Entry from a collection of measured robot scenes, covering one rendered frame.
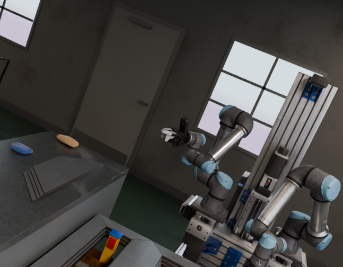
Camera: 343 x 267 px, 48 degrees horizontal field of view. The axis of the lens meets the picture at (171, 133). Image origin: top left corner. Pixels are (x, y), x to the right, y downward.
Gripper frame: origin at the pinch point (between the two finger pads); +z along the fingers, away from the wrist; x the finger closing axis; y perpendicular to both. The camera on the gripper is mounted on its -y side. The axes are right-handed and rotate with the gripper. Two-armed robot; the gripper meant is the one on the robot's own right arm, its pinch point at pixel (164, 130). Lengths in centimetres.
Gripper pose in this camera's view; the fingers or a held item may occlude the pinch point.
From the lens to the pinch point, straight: 200.5
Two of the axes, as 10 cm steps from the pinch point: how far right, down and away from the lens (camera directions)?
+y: -4.6, 8.4, 2.8
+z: -6.5, -1.0, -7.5
